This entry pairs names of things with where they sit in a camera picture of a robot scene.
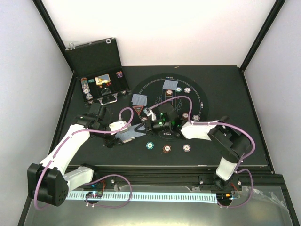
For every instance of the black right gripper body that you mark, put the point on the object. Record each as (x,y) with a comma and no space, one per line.
(159,126)

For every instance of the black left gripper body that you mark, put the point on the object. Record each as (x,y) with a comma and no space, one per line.
(109,142)

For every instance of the orange chips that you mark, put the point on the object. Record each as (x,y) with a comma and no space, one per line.
(169,93)
(185,115)

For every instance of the blue backed card deck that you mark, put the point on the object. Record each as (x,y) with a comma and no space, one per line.
(129,135)

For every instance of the orange poker chip stack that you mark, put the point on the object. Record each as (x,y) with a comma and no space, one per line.
(166,148)

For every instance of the green poker chip stack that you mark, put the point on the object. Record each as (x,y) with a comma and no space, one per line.
(149,145)

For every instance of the blue white chips big blind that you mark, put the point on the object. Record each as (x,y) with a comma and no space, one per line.
(195,117)

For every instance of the red triangular dealer button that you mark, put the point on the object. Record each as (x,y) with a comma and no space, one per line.
(138,109)

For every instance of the blue green fifty chips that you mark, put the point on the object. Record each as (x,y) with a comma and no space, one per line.
(178,90)

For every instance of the card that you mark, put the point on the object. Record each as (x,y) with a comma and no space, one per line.
(136,97)
(168,82)
(140,101)
(171,85)

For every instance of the blue white chips small blind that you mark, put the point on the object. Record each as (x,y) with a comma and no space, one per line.
(187,90)

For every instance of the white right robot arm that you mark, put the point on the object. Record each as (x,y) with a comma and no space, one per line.
(233,143)

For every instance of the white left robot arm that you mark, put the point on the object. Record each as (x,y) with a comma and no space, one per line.
(48,181)

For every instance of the round black poker mat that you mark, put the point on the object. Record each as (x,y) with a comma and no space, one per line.
(151,91)

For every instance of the blue white poker chip stack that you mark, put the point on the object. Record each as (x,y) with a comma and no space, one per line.
(186,147)

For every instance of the chip row in case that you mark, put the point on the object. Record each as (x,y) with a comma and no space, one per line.
(86,89)

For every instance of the card box in case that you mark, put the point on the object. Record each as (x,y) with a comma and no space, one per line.
(102,79)

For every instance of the purple chips in case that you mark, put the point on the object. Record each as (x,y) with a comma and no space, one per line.
(119,74)

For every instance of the black aluminium poker case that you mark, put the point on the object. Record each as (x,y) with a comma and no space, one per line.
(94,59)

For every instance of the white slotted cable duct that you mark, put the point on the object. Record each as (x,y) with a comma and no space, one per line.
(143,197)

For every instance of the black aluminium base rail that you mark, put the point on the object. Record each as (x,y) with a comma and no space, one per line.
(155,176)

